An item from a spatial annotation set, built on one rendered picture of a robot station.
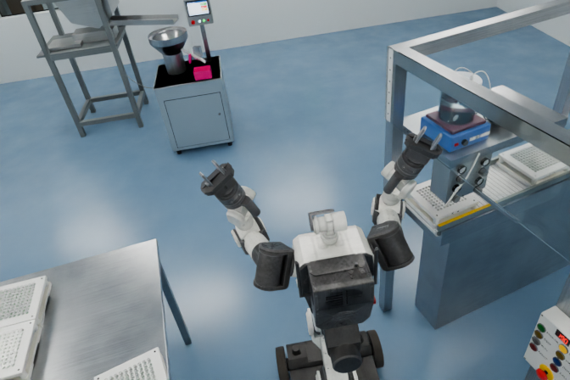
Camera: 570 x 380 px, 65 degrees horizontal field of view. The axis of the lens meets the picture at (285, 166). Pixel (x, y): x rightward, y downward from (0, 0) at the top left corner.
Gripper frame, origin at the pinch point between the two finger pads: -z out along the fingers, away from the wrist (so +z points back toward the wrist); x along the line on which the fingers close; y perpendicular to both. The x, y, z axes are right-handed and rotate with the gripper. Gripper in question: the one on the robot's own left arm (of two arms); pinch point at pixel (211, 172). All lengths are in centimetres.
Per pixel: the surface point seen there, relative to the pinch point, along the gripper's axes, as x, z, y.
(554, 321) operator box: 42, 53, 93
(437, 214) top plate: 63, 92, 32
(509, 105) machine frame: 79, 15, 50
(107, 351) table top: -78, 54, -17
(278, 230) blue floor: 14, 197, -85
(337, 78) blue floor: 207, 299, -239
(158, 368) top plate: -63, 49, 8
